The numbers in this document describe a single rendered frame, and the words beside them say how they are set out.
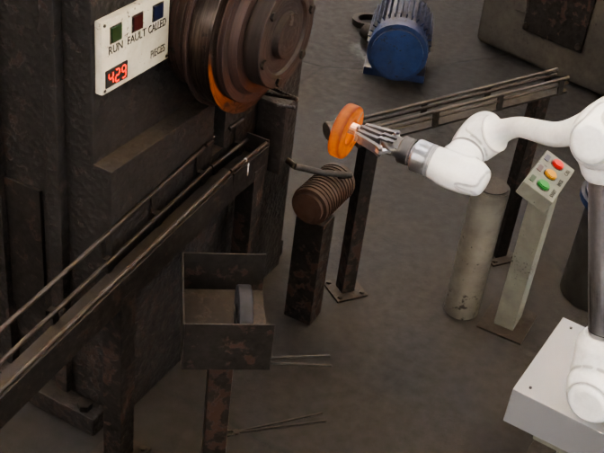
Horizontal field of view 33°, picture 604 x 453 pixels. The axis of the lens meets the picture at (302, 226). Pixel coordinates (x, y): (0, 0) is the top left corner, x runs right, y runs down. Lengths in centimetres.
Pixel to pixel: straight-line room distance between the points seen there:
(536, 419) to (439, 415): 58
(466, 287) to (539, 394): 88
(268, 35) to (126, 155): 45
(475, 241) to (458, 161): 71
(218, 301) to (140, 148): 43
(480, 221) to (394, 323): 47
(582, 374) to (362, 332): 116
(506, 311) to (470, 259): 24
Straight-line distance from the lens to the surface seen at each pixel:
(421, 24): 488
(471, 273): 340
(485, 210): 326
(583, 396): 240
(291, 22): 258
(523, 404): 264
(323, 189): 308
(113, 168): 246
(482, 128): 273
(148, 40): 247
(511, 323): 351
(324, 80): 489
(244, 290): 230
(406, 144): 270
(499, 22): 542
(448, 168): 265
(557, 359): 277
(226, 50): 249
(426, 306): 355
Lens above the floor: 219
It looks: 35 degrees down
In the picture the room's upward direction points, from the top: 7 degrees clockwise
